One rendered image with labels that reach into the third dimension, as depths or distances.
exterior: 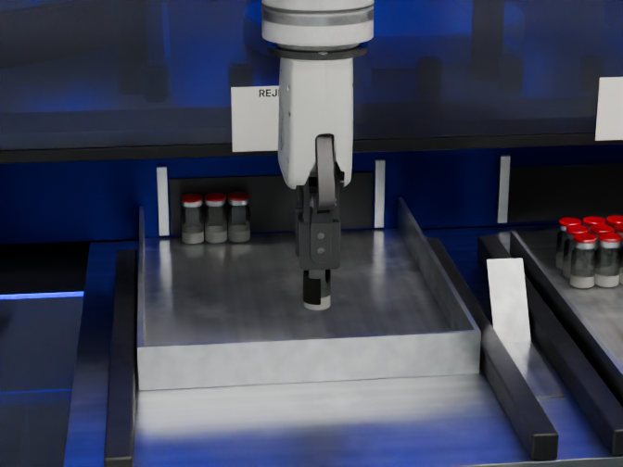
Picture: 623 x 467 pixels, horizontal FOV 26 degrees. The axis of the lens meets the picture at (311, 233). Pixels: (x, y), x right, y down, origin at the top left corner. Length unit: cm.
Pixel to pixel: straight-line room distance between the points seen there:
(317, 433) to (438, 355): 13
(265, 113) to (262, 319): 20
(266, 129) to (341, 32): 26
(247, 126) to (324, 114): 25
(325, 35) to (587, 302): 36
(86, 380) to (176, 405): 8
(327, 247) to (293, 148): 9
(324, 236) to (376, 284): 18
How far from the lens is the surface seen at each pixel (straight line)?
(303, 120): 99
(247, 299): 118
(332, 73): 99
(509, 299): 111
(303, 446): 94
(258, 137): 123
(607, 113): 129
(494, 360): 103
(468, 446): 95
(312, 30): 98
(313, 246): 104
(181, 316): 115
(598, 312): 118
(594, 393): 99
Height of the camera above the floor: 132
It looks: 19 degrees down
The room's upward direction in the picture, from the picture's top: straight up
